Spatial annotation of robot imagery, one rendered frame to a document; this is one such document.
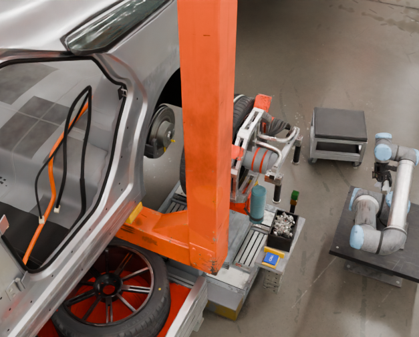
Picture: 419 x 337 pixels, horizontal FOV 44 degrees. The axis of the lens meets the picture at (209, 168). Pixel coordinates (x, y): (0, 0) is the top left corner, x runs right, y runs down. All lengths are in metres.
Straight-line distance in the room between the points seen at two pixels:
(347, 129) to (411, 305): 1.36
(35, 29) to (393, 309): 2.62
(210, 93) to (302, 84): 3.15
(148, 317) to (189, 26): 1.53
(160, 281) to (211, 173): 0.84
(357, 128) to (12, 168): 2.48
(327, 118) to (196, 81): 2.30
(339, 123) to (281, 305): 1.52
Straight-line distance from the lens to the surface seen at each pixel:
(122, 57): 2.33
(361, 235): 2.70
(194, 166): 2.25
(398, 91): 5.20
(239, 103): 2.82
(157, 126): 3.03
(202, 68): 1.91
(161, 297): 2.80
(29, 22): 2.09
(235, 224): 3.43
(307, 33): 5.86
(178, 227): 2.68
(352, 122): 4.15
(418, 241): 3.50
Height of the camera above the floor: 2.89
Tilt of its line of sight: 45 degrees down
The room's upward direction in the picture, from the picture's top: straight up
